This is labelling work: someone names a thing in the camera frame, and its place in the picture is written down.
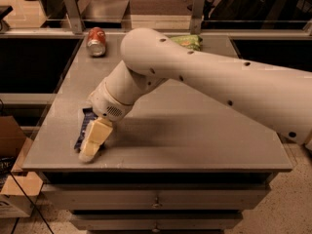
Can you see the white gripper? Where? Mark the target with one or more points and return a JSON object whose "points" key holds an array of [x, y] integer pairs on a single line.
{"points": [[104, 103]]}

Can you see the dark blue rxbar wrapper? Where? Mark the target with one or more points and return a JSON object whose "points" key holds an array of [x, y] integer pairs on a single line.
{"points": [[89, 116]]}

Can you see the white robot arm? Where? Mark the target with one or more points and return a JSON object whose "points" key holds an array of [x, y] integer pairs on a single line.
{"points": [[277, 97]]}

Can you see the upper wooden drawer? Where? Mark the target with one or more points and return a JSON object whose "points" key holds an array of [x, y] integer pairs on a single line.
{"points": [[99, 198]]}

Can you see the red soda can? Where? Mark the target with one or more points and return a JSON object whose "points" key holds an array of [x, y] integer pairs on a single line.
{"points": [[96, 42]]}

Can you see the cardboard box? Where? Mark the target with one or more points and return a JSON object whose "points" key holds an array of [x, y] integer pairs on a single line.
{"points": [[19, 189]]}

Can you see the green chips bag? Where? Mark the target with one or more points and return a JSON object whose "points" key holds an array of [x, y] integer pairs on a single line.
{"points": [[192, 42]]}

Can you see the left metal bracket post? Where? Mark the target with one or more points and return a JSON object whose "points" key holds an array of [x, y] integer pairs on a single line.
{"points": [[74, 16]]}

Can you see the metal bracket post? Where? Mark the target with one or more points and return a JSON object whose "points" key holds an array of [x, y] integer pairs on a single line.
{"points": [[196, 16], [74, 16]]}

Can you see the right metal bracket post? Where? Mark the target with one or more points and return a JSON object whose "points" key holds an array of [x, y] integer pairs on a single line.
{"points": [[196, 16]]}

